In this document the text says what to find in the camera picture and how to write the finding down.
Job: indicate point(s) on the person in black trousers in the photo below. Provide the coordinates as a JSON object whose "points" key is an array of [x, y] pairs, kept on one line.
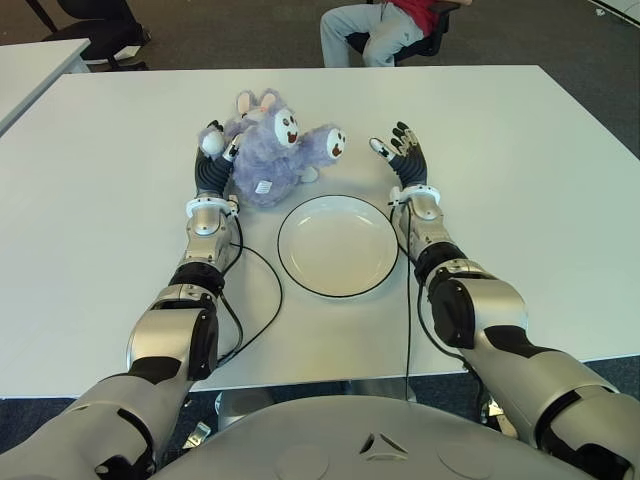
{"points": [[122, 15]]}

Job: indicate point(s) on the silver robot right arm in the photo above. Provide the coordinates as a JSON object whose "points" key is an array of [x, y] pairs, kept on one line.
{"points": [[500, 305]]}

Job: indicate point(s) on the person in grey trousers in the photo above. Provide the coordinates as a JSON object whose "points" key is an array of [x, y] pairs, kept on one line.
{"points": [[350, 25]]}

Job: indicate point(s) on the silver robot torso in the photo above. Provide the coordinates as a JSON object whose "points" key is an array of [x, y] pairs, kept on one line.
{"points": [[320, 450]]}

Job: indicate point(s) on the white side table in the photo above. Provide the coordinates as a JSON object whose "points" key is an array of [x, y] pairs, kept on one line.
{"points": [[30, 65]]}

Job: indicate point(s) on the metal floor bracket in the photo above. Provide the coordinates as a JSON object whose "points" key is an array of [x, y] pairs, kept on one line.
{"points": [[199, 434], [495, 411]]}

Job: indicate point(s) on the black office chair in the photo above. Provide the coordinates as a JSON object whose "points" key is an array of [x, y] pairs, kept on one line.
{"points": [[107, 44]]}

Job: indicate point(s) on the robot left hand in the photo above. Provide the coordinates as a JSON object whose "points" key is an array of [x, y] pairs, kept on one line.
{"points": [[211, 175]]}

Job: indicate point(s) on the white furniture edge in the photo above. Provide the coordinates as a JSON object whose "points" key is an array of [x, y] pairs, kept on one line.
{"points": [[620, 7]]}

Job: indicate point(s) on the purple plush doll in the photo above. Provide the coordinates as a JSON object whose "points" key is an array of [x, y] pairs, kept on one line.
{"points": [[267, 165]]}

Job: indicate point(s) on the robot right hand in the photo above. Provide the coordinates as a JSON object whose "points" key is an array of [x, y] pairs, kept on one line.
{"points": [[411, 167]]}

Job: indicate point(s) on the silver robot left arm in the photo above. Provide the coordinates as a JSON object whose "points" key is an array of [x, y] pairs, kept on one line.
{"points": [[165, 330]]}

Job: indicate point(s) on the white plate black rim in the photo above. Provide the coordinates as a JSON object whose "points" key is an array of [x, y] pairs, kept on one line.
{"points": [[337, 245]]}

